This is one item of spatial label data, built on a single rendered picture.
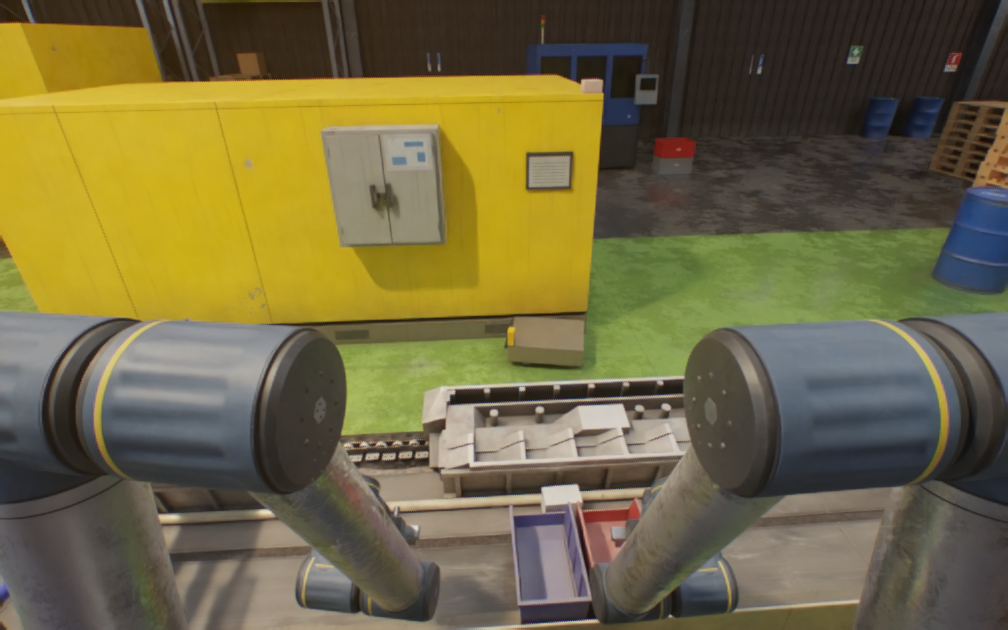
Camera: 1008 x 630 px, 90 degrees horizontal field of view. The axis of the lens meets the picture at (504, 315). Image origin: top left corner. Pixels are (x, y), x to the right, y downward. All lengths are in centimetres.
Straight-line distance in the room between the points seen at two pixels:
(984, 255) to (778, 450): 605
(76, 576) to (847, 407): 71
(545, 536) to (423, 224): 235
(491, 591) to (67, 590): 118
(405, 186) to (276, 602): 250
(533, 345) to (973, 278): 440
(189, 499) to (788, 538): 197
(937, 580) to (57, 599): 86
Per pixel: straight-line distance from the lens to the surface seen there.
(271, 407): 44
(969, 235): 643
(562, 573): 171
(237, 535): 199
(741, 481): 47
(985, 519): 65
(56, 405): 55
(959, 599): 70
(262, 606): 180
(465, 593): 168
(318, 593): 118
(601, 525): 181
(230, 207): 408
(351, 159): 349
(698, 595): 117
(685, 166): 1001
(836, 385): 47
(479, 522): 182
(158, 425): 49
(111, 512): 67
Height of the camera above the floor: 216
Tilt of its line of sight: 29 degrees down
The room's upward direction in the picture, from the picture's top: 1 degrees counter-clockwise
